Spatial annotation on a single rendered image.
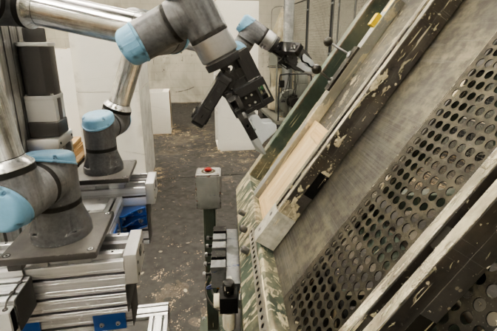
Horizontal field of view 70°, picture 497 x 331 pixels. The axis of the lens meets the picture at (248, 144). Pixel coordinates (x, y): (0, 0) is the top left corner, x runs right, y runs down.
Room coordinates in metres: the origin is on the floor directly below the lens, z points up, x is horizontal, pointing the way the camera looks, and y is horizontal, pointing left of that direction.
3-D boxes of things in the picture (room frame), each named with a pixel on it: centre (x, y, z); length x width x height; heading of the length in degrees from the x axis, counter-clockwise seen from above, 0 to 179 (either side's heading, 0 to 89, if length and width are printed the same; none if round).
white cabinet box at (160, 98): (6.13, 1.66, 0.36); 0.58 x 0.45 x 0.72; 99
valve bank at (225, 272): (1.17, 0.10, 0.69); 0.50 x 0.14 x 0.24; 3
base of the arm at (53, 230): (0.85, 0.50, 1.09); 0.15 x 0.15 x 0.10
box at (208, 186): (1.61, 0.20, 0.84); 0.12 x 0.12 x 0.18; 3
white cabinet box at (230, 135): (5.25, 0.20, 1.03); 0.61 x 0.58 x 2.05; 9
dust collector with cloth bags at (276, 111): (6.92, -0.72, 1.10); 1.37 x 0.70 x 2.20; 9
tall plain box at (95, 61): (3.70, 1.37, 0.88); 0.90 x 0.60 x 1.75; 9
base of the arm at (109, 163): (1.34, 0.58, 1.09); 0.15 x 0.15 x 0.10
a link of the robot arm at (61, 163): (0.84, 0.50, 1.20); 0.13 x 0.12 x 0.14; 176
